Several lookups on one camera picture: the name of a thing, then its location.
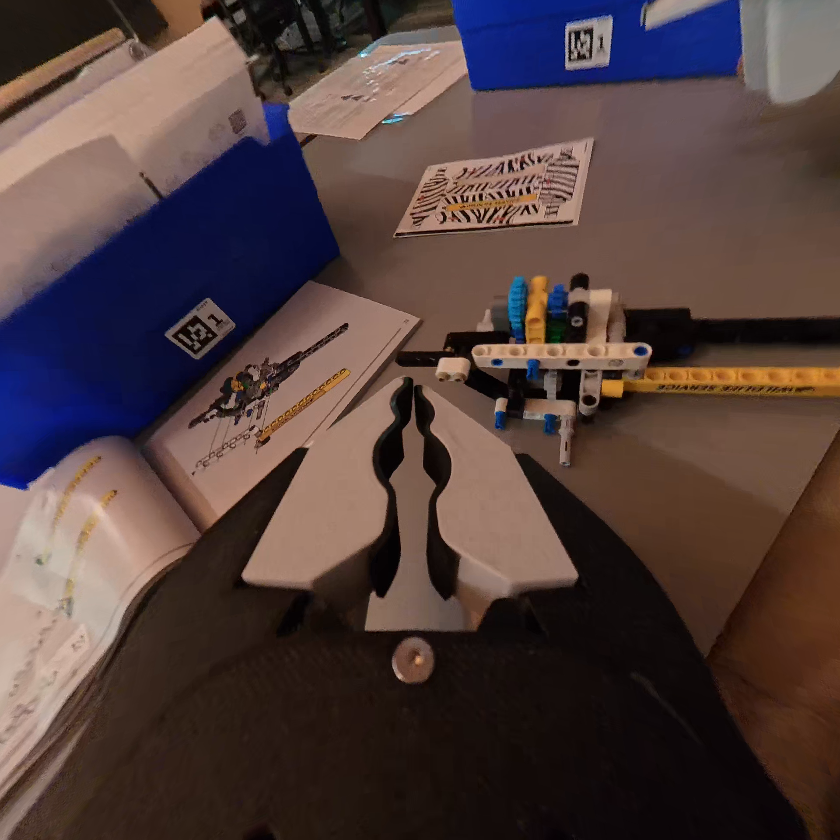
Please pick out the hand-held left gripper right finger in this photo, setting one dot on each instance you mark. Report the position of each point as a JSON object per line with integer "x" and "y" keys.
{"x": 499, "y": 525}

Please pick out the open lego instruction booklet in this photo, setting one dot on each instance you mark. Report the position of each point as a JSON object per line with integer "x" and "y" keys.
{"x": 295, "y": 380}

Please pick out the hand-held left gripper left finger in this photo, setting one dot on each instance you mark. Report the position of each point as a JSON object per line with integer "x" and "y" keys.
{"x": 328, "y": 512}

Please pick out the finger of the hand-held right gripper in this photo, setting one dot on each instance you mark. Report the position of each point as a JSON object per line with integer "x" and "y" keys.
{"x": 689, "y": 10}
{"x": 794, "y": 46}

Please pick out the white printed paper sheet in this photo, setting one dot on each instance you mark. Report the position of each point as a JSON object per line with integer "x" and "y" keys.
{"x": 374, "y": 92}

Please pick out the zebra striped sticker sheet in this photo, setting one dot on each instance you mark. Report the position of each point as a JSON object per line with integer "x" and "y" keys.
{"x": 499, "y": 190}

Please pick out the multicoloured lego assembly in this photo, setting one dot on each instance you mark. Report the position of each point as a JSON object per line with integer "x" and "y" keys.
{"x": 558, "y": 354}

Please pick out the small white paper bag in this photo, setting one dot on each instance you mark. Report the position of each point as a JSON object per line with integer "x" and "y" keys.
{"x": 65, "y": 210}

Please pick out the blue bin with paper bags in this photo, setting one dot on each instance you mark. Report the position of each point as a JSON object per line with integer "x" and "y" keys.
{"x": 197, "y": 262}

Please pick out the black office chair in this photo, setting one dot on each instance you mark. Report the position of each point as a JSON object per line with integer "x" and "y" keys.
{"x": 289, "y": 33}

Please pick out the blue plastic bin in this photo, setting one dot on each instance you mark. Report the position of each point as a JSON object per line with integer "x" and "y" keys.
{"x": 525, "y": 46}

